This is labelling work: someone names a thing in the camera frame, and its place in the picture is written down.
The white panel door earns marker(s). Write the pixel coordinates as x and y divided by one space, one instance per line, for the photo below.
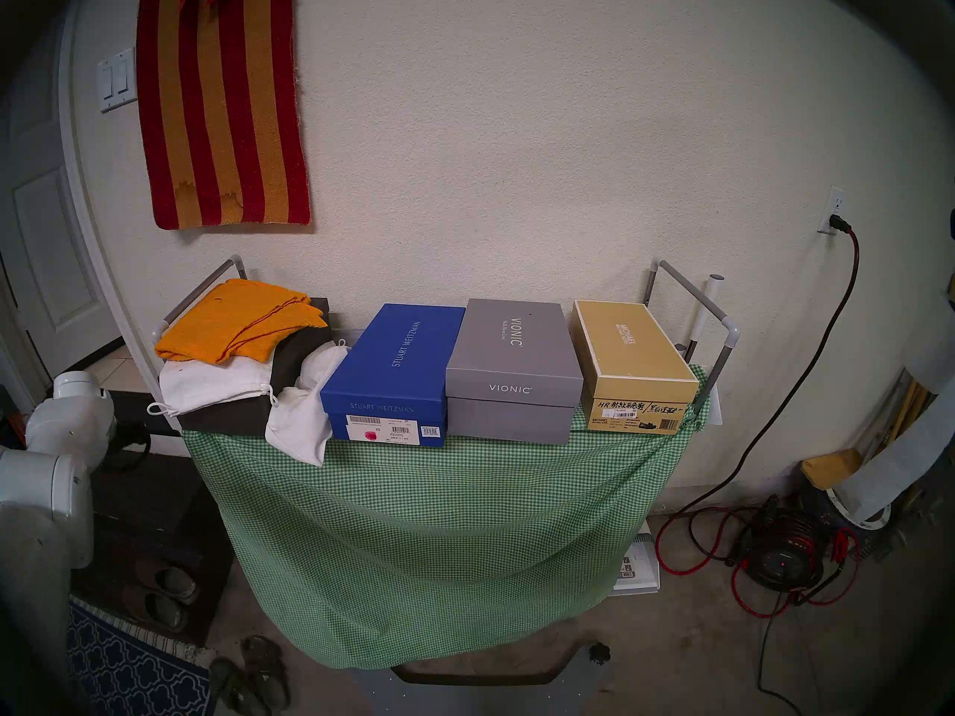
45 200

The dark brown wooden step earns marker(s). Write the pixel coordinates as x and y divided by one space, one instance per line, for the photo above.
149 513

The grey metal shoe rack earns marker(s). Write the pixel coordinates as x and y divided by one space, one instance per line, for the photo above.
694 293

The white light switch plate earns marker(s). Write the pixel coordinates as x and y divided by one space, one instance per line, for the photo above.
118 80

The white crumpled cloth bag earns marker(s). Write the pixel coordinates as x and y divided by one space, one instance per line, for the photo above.
306 416

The grey flat box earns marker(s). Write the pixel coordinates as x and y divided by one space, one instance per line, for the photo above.
515 364

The white paper sheet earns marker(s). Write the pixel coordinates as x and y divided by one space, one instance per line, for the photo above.
715 405

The tan flat box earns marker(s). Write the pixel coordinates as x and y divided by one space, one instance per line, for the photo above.
634 356

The black doorstep mat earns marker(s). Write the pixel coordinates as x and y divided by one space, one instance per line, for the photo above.
142 409

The white wall outlet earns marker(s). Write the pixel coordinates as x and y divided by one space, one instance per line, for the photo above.
835 203

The leaning wooden sticks bundle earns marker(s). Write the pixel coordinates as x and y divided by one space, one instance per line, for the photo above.
906 412

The white PVC pipe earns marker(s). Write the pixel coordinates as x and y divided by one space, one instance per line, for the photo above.
709 304

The grey slipper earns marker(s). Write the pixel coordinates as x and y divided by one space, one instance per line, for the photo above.
171 580
160 610

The tan dustpan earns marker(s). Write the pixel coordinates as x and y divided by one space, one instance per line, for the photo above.
830 468

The grey robot base frame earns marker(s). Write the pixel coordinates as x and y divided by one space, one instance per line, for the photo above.
477 696

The dark brown storage box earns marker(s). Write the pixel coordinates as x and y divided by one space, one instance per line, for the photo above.
295 349

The black knob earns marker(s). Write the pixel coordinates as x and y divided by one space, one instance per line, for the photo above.
599 653

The blue flat box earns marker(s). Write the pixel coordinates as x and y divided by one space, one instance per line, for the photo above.
395 364

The orange folded towel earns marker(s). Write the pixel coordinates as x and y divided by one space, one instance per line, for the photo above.
231 323

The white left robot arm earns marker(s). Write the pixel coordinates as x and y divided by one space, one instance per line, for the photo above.
45 483

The white labelled flat box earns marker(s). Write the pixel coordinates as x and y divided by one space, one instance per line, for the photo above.
642 565

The blue bucket white rim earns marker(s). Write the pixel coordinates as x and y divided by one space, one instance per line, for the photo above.
880 514

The green gingham cloth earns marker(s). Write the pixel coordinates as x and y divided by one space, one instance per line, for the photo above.
448 535

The blue patterned rug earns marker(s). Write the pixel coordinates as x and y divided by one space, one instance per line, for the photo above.
127 670

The red orange striped rug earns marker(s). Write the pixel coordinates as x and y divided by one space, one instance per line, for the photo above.
224 110

